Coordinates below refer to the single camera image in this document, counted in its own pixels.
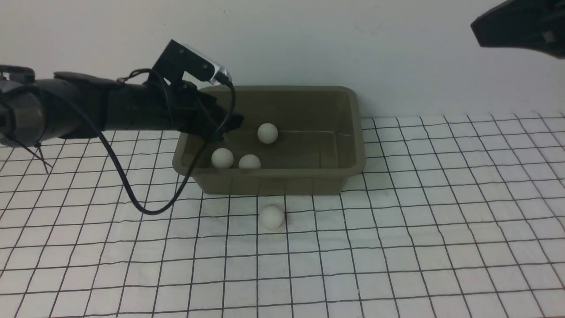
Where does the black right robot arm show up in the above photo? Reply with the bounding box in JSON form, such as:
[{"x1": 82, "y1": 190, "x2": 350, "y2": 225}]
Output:
[{"x1": 471, "y1": 0, "x2": 565, "y2": 60}]

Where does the olive green plastic bin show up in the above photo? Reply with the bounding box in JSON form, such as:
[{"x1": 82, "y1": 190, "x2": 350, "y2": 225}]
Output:
[{"x1": 190, "y1": 85, "x2": 366, "y2": 196}]

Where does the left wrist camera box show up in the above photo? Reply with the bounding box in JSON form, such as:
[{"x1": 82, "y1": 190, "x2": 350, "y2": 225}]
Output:
[{"x1": 152, "y1": 40, "x2": 232, "y2": 85}]

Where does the white ping-pong ball with logo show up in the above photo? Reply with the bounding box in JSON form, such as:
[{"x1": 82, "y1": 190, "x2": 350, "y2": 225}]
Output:
[{"x1": 238, "y1": 154, "x2": 262, "y2": 169}]

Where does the black camera cable left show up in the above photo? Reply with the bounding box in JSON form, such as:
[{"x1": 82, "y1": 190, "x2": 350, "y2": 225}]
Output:
[{"x1": 0, "y1": 68, "x2": 237, "y2": 216}]

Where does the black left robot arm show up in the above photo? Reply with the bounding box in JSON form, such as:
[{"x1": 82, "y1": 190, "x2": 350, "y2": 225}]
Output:
[{"x1": 1, "y1": 65, "x2": 244, "y2": 148}]

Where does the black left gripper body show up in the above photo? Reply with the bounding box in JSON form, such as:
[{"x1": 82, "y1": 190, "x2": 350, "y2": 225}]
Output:
[{"x1": 146, "y1": 80, "x2": 244, "y2": 142}]

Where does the white grid-pattern tablecloth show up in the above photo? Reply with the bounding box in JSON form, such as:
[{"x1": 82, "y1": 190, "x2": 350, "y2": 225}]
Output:
[{"x1": 0, "y1": 113, "x2": 565, "y2": 318}]

